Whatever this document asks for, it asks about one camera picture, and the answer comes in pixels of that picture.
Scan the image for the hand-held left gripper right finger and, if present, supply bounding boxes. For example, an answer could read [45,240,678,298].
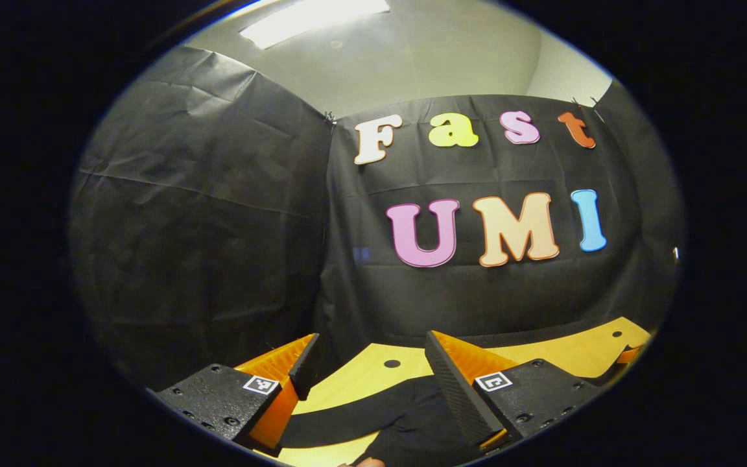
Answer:
[424,330,608,451]

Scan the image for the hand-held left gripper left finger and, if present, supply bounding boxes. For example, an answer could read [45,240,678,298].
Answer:
[153,333,320,455]

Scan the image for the black buttoned garment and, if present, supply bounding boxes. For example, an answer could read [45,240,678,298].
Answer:
[276,376,478,467]

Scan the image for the black backdrop cloth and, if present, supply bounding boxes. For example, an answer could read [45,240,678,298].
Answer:
[67,45,685,390]

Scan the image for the ceiling light panel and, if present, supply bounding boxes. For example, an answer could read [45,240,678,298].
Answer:
[239,0,392,50]

